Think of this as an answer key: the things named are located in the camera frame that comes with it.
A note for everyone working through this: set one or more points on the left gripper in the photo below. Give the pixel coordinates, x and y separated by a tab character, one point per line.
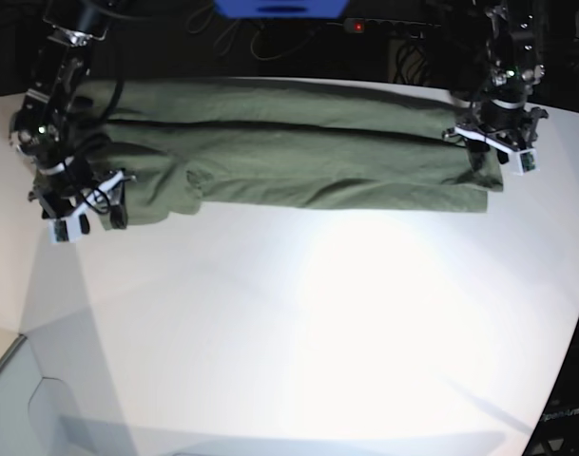
508	130

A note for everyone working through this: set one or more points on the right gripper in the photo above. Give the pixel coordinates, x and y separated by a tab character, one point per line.
78	190

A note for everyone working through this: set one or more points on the green t-shirt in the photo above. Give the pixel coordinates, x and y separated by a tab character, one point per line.
284	143

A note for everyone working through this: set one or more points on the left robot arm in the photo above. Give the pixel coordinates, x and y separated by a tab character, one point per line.
513	57

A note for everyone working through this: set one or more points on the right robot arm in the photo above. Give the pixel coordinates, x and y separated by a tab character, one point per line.
56	130

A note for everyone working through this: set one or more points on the black power strip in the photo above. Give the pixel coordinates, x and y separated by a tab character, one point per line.
389	28

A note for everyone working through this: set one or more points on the blue box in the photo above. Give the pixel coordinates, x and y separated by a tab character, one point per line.
281	9

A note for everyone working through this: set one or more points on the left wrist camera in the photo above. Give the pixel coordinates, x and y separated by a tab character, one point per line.
523	162

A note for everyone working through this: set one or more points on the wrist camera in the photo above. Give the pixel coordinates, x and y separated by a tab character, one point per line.
523	162
63	230

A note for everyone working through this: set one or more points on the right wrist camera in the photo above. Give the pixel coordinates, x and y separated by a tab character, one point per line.
63	230

